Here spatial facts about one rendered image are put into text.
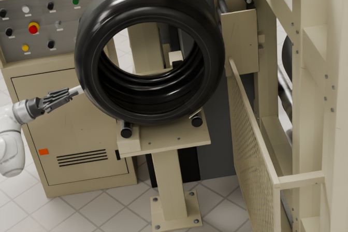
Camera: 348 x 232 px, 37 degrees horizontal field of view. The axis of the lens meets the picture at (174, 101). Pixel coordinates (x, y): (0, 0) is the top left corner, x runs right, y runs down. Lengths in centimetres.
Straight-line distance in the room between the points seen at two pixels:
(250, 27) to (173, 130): 54
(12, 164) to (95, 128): 95
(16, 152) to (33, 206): 122
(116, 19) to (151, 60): 54
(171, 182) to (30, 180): 106
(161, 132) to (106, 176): 100
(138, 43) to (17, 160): 70
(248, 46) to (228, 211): 105
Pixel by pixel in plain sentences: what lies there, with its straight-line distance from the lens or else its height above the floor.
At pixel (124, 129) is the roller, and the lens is 206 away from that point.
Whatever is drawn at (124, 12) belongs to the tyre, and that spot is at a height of 140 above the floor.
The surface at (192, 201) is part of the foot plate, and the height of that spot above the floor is 1.
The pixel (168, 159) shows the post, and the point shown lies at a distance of 264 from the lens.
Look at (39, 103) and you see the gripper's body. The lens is 213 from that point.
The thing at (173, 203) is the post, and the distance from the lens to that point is 284.
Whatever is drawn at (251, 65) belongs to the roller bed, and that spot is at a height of 94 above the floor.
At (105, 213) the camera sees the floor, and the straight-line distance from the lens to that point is 307.
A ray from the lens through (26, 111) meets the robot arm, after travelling 211.
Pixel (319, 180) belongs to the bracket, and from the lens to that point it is 169.
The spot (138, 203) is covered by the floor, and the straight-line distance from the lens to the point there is 307.
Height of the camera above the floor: 212
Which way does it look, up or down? 34 degrees down
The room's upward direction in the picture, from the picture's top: 9 degrees counter-clockwise
